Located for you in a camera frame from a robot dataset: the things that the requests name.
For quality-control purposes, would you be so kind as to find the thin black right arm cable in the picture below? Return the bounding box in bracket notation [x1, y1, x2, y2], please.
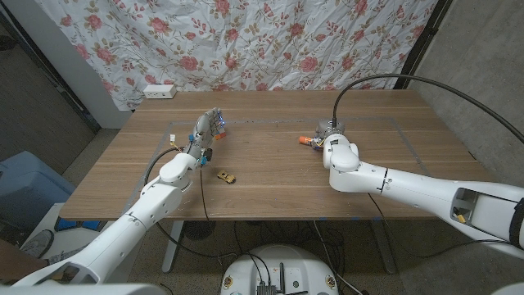
[367, 192, 513, 260]

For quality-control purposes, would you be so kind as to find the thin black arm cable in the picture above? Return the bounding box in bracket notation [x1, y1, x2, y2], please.
[198, 161, 212, 225]
[367, 192, 513, 260]

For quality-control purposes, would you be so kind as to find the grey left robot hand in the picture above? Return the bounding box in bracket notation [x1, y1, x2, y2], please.
[187, 107, 227, 161]

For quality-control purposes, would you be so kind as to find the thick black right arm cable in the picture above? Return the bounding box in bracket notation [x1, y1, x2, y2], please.
[331, 73, 524, 145]

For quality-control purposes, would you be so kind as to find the blue plastic bin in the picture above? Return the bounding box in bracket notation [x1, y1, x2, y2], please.
[0, 150, 77, 230]

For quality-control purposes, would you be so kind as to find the white power strip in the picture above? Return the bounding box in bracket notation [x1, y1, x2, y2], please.
[142, 84, 178, 100]

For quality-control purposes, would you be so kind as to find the black round floor fan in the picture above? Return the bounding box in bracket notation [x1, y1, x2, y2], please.
[183, 220, 217, 242]

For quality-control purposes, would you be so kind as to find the grey table leg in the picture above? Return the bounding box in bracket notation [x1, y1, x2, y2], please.
[161, 220, 185, 275]
[370, 220, 398, 275]

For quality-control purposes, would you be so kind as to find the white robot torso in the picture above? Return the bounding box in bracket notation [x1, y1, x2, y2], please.
[219, 244, 340, 295]

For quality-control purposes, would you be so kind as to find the black backdrop stand pole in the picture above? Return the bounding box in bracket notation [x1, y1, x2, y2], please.
[392, 0, 454, 90]

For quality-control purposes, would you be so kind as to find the grey sneaker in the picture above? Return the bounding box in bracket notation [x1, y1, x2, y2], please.
[19, 229, 55, 260]

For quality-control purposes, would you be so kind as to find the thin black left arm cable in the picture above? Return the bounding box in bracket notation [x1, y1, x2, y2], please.
[198, 161, 212, 225]

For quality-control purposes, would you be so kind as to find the floral backdrop cloth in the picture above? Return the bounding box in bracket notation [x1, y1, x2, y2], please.
[34, 0, 439, 111]

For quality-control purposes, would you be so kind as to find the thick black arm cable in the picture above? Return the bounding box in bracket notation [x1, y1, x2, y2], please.
[142, 146, 238, 260]
[331, 73, 524, 145]

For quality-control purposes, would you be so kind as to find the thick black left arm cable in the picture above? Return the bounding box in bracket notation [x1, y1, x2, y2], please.
[142, 146, 238, 260]

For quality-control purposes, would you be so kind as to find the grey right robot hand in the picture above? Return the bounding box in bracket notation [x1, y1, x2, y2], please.
[310, 118, 346, 151]

